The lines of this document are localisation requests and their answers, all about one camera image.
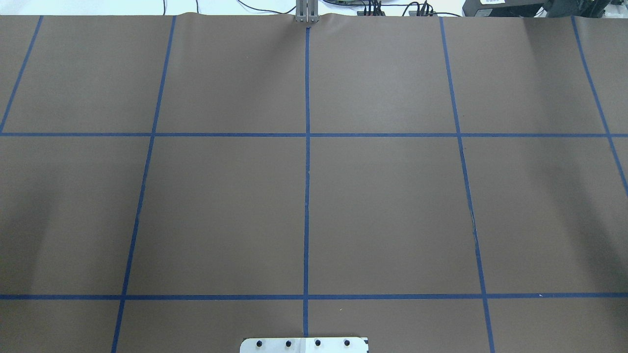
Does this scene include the black electronics box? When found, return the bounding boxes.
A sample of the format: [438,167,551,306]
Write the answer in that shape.
[462,0,547,18]

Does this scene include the aluminium frame post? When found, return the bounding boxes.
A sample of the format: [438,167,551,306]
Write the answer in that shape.
[294,0,320,24]

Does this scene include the white pedestal column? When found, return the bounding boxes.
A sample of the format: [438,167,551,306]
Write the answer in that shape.
[239,337,369,353]

